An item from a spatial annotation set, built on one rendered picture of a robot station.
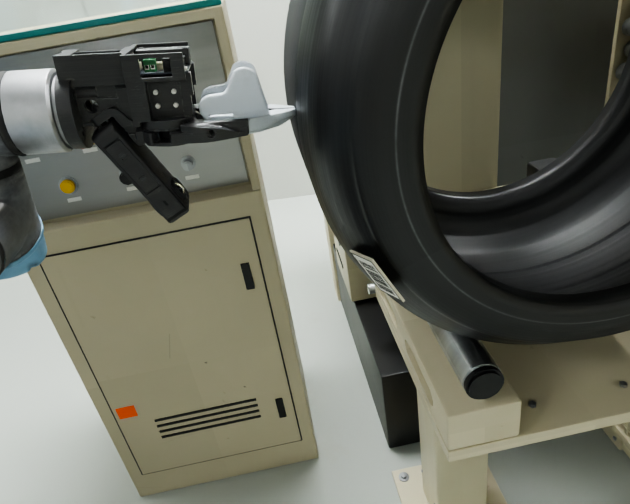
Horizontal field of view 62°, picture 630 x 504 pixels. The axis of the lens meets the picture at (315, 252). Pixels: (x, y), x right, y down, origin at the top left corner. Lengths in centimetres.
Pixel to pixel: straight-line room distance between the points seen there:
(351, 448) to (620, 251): 113
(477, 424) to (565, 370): 18
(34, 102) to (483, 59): 60
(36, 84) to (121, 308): 86
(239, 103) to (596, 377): 57
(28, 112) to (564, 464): 156
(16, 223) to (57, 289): 76
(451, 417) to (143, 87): 47
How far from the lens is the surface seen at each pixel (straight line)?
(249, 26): 307
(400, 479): 162
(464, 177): 90
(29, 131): 53
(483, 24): 84
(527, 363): 79
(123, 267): 126
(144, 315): 132
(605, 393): 77
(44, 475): 203
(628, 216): 84
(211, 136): 50
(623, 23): 110
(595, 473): 172
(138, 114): 50
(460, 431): 65
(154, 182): 53
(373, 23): 42
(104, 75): 52
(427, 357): 70
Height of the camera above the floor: 134
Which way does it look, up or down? 30 degrees down
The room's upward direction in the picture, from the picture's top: 10 degrees counter-clockwise
